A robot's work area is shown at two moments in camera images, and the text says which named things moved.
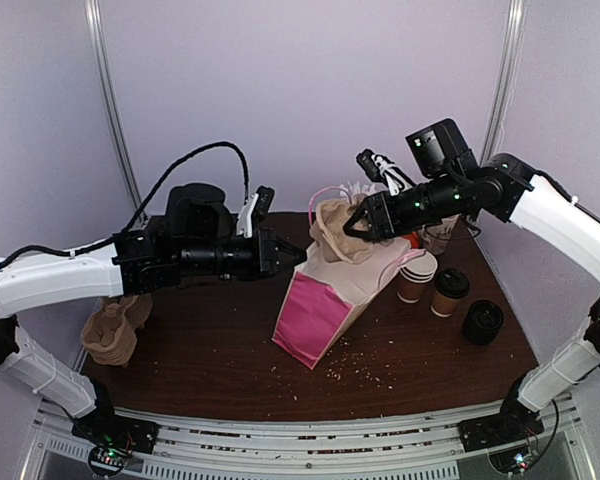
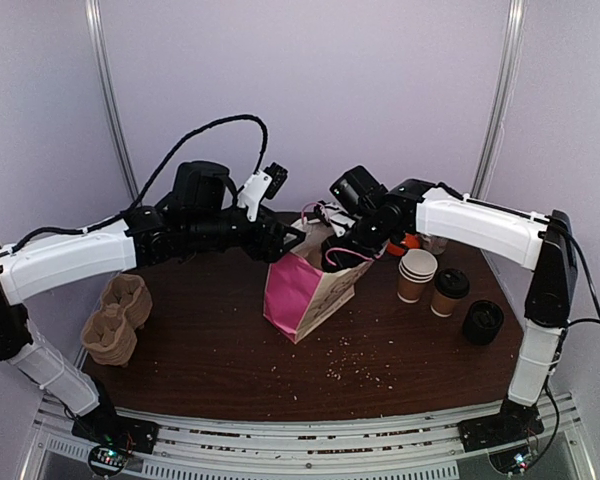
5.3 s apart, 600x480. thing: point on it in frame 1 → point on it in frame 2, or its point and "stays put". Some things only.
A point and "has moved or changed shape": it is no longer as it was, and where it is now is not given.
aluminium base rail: x=196 y=446 stays put
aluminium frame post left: x=100 y=46 stays put
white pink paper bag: x=326 y=299 has moved or changed shape
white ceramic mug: x=436 y=236 stays put
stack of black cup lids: x=483 y=322 stays put
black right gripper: x=378 y=216 → x=347 y=248
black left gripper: x=264 y=264 → x=258 y=250
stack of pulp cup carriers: x=110 y=333 stays put
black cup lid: x=452 y=283 stays put
